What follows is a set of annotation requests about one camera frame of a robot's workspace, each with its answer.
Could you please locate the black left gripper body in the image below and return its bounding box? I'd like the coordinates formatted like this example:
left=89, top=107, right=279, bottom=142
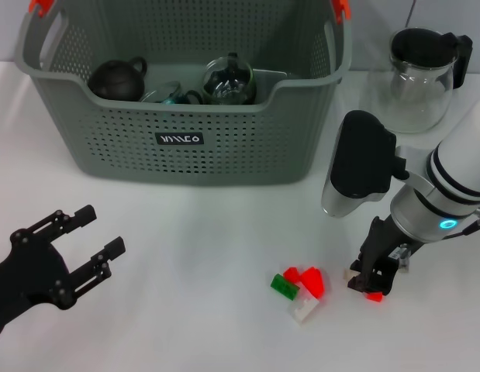
left=0, top=228, right=77, bottom=330

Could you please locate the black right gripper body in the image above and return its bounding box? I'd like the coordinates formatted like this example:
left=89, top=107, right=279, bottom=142
left=357, top=215, right=414, bottom=273

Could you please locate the glass teacup black sleeve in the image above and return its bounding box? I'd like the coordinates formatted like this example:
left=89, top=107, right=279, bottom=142
left=140, top=80, right=182, bottom=104
left=200, top=52, right=258, bottom=105
left=177, top=89, right=204, bottom=105

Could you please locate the grey perforated storage bin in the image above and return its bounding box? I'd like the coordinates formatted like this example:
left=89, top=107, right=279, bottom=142
left=14, top=0, right=353, bottom=187

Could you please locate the red slope brick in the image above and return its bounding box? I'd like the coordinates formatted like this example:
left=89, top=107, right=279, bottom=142
left=299, top=266, right=326, bottom=299

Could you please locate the dark green plastic brick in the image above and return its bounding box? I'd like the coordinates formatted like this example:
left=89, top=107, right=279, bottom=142
left=269, top=273, right=301, bottom=300

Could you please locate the dark clay teapot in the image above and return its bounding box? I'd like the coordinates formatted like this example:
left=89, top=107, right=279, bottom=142
left=87, top=56, right=148, bottom=102

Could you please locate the glass pitcher black lid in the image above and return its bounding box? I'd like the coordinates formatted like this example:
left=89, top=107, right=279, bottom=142
left=358, top=27, right=474, bottom=135

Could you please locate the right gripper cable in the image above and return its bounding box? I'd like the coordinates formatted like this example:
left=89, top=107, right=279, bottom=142
left=394, top=207, right=480, bottom=273

